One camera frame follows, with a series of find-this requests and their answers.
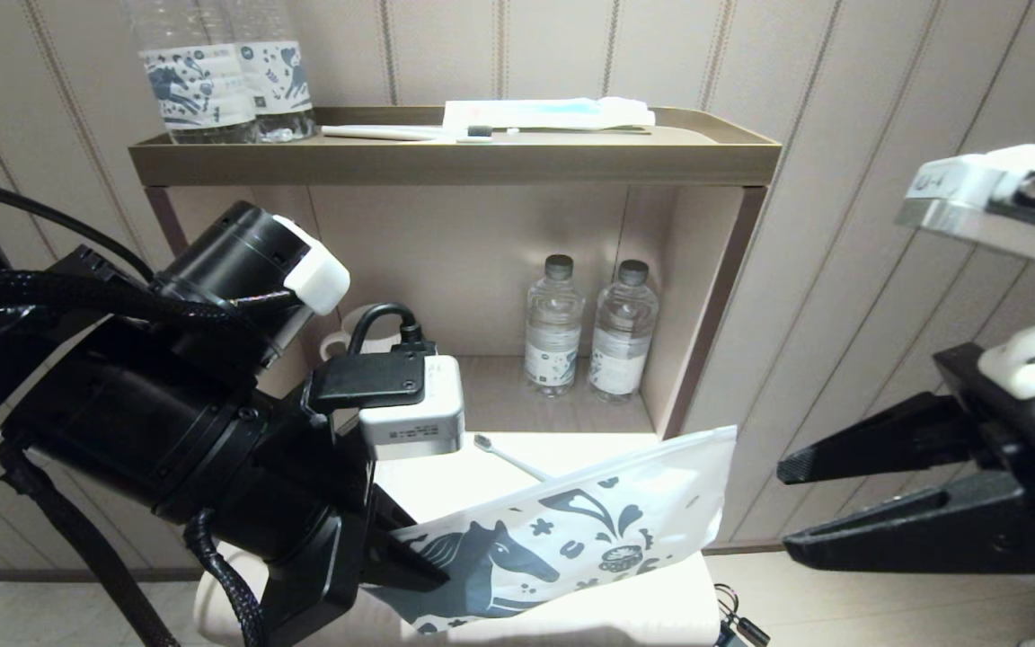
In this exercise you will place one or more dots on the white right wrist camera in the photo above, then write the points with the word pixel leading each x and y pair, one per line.
pixel 976 211

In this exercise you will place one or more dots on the white blue packet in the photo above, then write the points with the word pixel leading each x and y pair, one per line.
pixel 526 112

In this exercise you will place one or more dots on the white blue horse pouch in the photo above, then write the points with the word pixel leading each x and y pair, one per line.
pixel 589 530

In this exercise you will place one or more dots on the large clear water bottle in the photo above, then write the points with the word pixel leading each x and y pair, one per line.
pixel 199 85
pixel 284 81

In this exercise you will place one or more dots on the white toothbrush black bristles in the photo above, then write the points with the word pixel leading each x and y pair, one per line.
pixel 374 132

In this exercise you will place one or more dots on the white ribbed mug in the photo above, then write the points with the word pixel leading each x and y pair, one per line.
pixel 383 334

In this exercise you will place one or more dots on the brown open shelf cabinet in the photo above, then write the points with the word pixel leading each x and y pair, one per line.
pixel 446 162

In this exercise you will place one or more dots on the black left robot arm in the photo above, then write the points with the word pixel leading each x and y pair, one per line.
pixel 122 413

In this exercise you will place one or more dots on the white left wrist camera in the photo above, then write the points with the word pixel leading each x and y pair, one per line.
pixel 414 427

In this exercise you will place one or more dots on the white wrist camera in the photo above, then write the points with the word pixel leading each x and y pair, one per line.
pixel 414 427
pixel 976 211

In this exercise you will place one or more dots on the black left camera bracket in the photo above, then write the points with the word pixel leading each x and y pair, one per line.
pixel 365 382

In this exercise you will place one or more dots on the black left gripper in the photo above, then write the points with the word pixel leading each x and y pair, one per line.
pixel 311 521

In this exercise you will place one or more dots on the pale grey toothbrush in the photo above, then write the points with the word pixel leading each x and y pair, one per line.
pixel 504 456

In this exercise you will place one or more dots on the small clear water bottle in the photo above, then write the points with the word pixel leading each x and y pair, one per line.
pixel 553 341
pixel 621 350

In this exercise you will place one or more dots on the black key bundle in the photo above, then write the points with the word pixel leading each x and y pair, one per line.
pixel 738 624

